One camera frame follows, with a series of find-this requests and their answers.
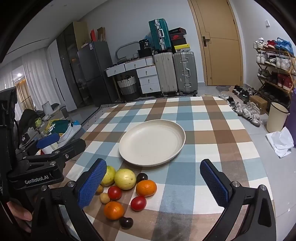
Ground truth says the orange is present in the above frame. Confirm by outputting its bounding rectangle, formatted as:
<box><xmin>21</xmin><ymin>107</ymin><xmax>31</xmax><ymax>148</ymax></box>
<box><xmin>104</xmin><ymin>201</ymin><xmax>125</xmax><ymax>220</ymax></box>
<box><xmin>136</xmin><ymin>179</ymin><xmax>158</xmax><ymax>197</ymax></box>

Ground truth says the dark purple plum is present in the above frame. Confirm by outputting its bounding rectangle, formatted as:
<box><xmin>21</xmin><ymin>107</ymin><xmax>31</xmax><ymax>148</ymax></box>
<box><xmin>136</xmin><ymin>173</ymin><xmax>149</xmax><ymax>184</ymax></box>
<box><xmin>119</xmin><ymin>217</ymin><xmax>134</xmax><ymax>230</ymax></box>

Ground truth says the wooden shoe rack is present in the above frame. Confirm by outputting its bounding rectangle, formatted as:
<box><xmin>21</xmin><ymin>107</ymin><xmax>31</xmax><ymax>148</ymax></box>
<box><xmin>254</xmin><ymin>47</ymin><xmax>296</xmax><ymax>113</ymax></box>

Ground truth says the black bag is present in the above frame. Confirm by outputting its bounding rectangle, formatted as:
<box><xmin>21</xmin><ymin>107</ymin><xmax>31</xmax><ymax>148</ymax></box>
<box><xmin>137</xmin><ymin>49</ymin><xmax>154</xmax><ymax>58</ymax></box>

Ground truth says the dark glass cabinet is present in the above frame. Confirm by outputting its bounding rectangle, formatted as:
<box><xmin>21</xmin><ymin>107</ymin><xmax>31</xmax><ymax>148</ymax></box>
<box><xmin>57</xmin><ymin>22</ymin><xmax>90</xmax><ymax>108</ymax></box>

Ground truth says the person's left hand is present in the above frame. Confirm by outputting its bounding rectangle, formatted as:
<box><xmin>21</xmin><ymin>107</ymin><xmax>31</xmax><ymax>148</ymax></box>
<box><xmin>6</xmin><ymin>201</ymin><xmax>33</xmax><ymax>233</ymax></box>

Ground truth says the small cardboard box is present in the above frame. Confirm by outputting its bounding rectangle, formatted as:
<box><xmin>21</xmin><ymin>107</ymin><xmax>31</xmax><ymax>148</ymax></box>
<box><xmin>249</xmin><ymin>95</ymin><xmax>268</xmax><ymax>114</ymax></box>

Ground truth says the white curtain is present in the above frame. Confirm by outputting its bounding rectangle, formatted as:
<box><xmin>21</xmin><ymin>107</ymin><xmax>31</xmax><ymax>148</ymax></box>
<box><xmin>22</xmin><ymin>56</ymin><xmax>63</xmax><ymax>112</ymax></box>

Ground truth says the silver suitcase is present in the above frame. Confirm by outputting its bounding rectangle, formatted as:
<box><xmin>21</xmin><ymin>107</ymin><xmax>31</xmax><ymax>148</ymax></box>
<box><xmin>173</xmin><ymin>51</ymin><xmax>199</xmax><ymax>95</ymax></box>

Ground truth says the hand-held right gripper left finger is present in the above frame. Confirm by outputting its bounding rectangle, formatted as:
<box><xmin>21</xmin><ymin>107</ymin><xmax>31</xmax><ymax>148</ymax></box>
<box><xmin>31</xmin><ymin>158</ymin><xmax>107</xmax><ymax>241</ymax></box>

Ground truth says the cream waste bin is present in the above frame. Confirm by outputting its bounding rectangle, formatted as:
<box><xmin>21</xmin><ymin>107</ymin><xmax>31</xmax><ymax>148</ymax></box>
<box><xmin>266</xmin><ymin>102</ymin><xmax>290</xmax><ymax>133</ymax></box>

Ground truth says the rounded mirror frame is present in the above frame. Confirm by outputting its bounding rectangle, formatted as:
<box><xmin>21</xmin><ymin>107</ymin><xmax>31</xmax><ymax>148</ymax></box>
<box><xmin>115</xmin><ymin>41</ymin><xmax>139</xmax><ymax>63</ymax></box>

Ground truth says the large cardboard box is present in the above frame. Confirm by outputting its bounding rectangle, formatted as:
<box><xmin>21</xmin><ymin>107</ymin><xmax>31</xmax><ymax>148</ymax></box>
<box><xmin>73</xmin><ymin>22</ymin><xmax>90</xmax><ymax>50</ymax></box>

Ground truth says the teal suitcase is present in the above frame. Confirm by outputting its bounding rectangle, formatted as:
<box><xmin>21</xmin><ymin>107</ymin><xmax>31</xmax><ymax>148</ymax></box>
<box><xmin>148</xmin><ymin>19</ymin><xmax>173</xmax><ymax>53</ymax></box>

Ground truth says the black backpack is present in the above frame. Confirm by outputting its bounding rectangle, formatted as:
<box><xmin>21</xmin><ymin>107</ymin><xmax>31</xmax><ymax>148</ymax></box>
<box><xmin>18</xmin><ymin>109</ymin><xmax>43</xmax><ymax>135</ymax></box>

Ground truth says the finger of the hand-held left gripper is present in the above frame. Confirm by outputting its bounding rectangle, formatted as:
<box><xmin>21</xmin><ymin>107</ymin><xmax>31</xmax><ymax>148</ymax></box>
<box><xmin>23</xmin><ymin>138</ymin><xmax>87</xmax><ymax>166</ymax></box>
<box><xmin>14</xmin><ymin>133</ymin><xmax>61</xmax><ymax>156</ymax></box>

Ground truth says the beige suitcase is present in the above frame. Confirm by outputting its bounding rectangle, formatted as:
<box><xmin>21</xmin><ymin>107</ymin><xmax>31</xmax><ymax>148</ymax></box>
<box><xmin>153</xmin><ymin>52</ymin><xmax>180</xmax><ymax>97</ymax></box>

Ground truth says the white wardrobe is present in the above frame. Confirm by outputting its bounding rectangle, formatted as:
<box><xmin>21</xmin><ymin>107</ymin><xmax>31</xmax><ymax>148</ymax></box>
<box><xmin>46</xmin><ymin>39</ymin><xmax>77</xmax><ymax>112</ymax></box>

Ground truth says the yellow-green guava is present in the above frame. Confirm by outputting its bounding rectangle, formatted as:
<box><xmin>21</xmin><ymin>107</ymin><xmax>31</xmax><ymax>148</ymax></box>
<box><xmin>100</xmin><ymin>166</ymin><xmax>116</xmax><ymax>187</ymax></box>
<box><xmin>114</xmin><ymin>168</ymin><xmax>137</xmax><ymax>191</ymax></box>

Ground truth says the shoe rack with shoes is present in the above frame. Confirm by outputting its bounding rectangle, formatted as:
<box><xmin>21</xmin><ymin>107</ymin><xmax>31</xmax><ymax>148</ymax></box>
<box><xmin>253</xmin><ymin>37</ymin><xmax>296</xmax><ymax>102</ymax></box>

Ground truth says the pile of sneakers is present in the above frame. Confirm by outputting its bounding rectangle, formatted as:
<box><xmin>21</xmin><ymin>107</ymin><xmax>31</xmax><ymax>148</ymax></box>
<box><xmin>218</xmin><ymin>85</ymin><xmax>262</xmax><ymax>127</ymax></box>

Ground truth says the checked tablecloth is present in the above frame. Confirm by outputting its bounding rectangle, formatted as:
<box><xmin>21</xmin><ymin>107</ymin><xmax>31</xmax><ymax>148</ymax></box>
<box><xmin>58</xmin><ymin>96</ymin><xmax>275</xmax><ymax>241</ymax></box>

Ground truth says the red tomato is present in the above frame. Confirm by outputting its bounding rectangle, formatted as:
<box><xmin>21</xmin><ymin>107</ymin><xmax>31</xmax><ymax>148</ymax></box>
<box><xmin>107</xmin><ymin>186</ymin><xmax>122</xmax><ymax>201</ymax></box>
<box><xmin>130</xmin><ymin>196</ymin><xmax>147</xmax><ymax>211</ymax></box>

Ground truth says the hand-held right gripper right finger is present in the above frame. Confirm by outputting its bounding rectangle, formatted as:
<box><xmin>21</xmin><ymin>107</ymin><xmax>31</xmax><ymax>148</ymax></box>
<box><xmin>199</xmin><ymin>159</ymin><xmax>277</xmax><ymax>241</ymax></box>

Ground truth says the white plastic bag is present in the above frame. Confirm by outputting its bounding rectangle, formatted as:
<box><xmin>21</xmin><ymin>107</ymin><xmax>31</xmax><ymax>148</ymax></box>
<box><xmin>265</xmin><ymin>126</ymin><xmax>295</xmax><ymax>159</ymax></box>

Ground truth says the tan wooden door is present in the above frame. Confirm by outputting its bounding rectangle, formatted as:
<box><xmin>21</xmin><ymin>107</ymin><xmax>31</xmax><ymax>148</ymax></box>
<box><xmin>187</xmin><ymin>0</ymin><xmax>244</xmax><ymax>87</ymax></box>

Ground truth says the grey chair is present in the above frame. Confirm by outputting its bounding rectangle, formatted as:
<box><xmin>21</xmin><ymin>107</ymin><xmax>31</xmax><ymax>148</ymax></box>
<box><xmin>51</xmin><ymin>103</ymin><xmax>69</xmax><ymax>119</ymax></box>

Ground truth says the cream round plate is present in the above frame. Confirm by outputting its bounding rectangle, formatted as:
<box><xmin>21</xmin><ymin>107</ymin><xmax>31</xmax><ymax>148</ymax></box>
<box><xmin>119</xmin><ymin>119</ymin><xmax>186</xmax><ymax>167</ymax></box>

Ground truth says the grey refrigerator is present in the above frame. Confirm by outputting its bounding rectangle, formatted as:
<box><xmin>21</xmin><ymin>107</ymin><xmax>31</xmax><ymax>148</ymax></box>
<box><xmin>77</xmin><ymin>41</ymin><xmax>118</xmax><ymax>107</ymax></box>

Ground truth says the purple cloth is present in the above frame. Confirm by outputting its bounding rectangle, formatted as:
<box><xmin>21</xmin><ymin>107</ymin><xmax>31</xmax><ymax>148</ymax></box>
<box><xmin>283</xmin><ymin>87</ymin><xmax>296</xmax><ymax>148</ymax></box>

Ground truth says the white drawer desk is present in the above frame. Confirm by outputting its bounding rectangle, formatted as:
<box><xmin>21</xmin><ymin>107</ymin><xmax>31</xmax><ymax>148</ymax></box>
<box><xmin>105</xmin><ymin>56</ymin><xmax>161</xmax><ymax>94</ymax></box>

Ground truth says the yellow and black shoe box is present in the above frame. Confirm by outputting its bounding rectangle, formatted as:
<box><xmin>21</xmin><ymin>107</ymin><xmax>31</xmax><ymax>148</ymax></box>
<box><xmin>174</xmin><ymin>44</ymin><xmax>191</xmax><ymax>53</ymax></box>

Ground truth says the woven laundry basket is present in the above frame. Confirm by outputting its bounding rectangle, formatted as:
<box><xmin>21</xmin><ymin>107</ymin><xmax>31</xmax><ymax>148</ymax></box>
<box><xmin>117</xmin><ymin>75</ymin><xmax>139</xmax><ymax>96</ymax></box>

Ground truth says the teal bag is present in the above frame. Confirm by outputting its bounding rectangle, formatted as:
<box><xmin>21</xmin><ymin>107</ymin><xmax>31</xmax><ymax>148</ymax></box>
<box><xmin>49</xmin><ymin>119</ymin><xmax>70</xmax><ymax>135</ymax></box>

